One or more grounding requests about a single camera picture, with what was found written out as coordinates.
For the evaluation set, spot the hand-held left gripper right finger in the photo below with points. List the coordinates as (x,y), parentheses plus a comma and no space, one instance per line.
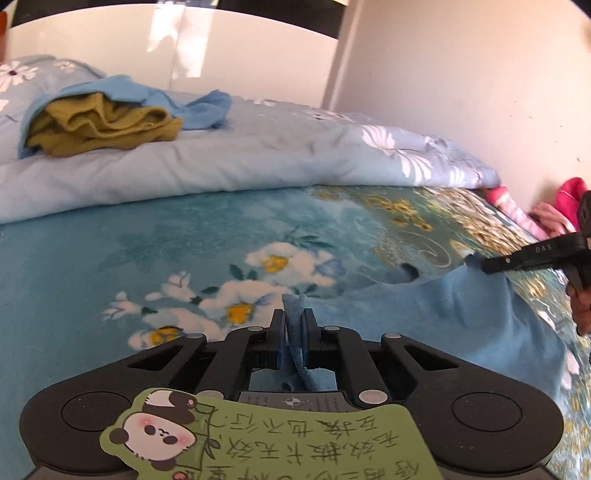
(309,339)

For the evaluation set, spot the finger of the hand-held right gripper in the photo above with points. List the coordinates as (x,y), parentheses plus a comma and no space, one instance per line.
(535,254)

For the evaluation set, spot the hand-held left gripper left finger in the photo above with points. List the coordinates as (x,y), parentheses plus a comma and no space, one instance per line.
(278,339)

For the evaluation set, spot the light blue shirt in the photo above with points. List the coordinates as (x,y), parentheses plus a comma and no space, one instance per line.
(438,332)

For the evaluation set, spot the folded olive and blue clothes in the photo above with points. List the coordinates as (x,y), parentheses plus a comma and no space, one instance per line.
(203,108)

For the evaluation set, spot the person's right hand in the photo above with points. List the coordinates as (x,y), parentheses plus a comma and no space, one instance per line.
(582,309)

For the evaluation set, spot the pink cloth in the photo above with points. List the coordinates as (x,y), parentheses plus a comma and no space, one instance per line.
(554,217)

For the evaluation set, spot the pale blue floral quilt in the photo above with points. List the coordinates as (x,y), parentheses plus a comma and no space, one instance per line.
(258,152)

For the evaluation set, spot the teal floral bed sheet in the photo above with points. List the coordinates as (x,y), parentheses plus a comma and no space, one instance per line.
(92,258)

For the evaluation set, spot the olive green garment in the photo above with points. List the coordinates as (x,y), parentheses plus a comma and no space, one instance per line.
(106,127)

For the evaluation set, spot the white wardrobe with black stripe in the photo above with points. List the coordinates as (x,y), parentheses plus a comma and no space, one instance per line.
(138,50)

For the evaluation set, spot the orange wooden headboard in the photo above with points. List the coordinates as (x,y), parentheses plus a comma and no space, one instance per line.
(2,37)

